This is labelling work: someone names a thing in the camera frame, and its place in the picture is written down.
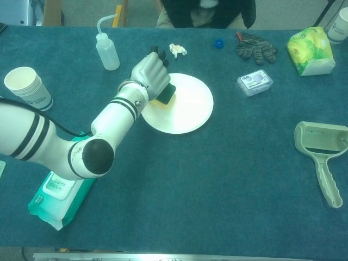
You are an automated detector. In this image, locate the white paper cup stack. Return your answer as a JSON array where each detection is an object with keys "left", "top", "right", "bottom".
[{"left": 4, "top": 66, "right": 54, "bottom": 112}]

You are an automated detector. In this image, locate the white round plate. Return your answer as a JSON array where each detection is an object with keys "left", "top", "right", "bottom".
[{"left": 140, "top": 72, "right": 214, "bottom": 134}]

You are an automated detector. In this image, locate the teal table cloth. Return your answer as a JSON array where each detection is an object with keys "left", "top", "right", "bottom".
[{"left": 0, "top": 24, "right": 348, "bottom": 252}]

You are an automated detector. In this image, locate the single white paper cup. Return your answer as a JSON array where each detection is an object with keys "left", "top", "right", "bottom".
[{"left": 327, "top": 7, "right": 348, "bottom": 45}]

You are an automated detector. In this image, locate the grey striped knit glove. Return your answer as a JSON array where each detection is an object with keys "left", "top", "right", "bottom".
[{"left": 235, "top": 33, "right": 278, "bottom": 65}]

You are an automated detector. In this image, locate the crumpled white tissue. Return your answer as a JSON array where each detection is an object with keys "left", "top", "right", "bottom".
[{"left": 169, "top": 43, "right": 188, "bottom": 59}]

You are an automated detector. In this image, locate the seated person dark jacket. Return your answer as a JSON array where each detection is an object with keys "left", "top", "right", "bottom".
[{"left": 156, "top": 0, "right": 257, "bottom": 29}]

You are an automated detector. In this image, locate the silver metal machine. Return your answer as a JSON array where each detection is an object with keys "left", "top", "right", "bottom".
[{"left": 20, "top": 0, "right": 46, "bottom": 27}]

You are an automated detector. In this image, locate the pale green lint roller holder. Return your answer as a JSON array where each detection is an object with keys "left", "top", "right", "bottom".
[{"left": 294, "top": 121, "right": 348, "bottom": 209}]

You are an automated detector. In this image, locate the green wet wipes pack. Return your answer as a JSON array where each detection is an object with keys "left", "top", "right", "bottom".
[{"left": 27, "top": 135, "right": 96, "bottom": 232}]

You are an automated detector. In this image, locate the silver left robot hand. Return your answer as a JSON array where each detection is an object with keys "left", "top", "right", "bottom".
[{"left": 130, "top": 45, "right": 171, "bottom": 102}]

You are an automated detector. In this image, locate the aluminium table rail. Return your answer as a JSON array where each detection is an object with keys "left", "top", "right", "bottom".
[{"left": 32, "top": 252, "right": 313, "bottom": 261}]

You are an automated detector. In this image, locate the clear squeeze wash bottle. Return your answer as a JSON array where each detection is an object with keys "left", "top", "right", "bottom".
[{"left": 95, "top": 15, "right": 121, "bottom": 71}]

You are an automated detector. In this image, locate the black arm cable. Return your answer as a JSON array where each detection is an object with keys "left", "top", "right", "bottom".
[{"left": 0, "top": 96, "right": 95, "bottom": 136}]

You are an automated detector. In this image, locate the clear purple floss box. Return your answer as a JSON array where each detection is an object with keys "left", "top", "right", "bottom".
[{"left": 236, "top": 69, "right": 274, "bottom": 98}]

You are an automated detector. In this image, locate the green yellow sponge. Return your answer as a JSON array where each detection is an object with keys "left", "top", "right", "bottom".
[{"left": 152, "top": 83, "right": 177, "bottom": 106}]

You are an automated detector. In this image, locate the yellow green tissue pack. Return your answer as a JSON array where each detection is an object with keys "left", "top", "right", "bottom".
[{"left": 286, "top": 26, "right": 337, "bottom": 77}]

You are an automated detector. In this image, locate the wooden chair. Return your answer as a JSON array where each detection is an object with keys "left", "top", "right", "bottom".
[{"left": 113, "top": 0, "right": 129, "bottom": 28}]

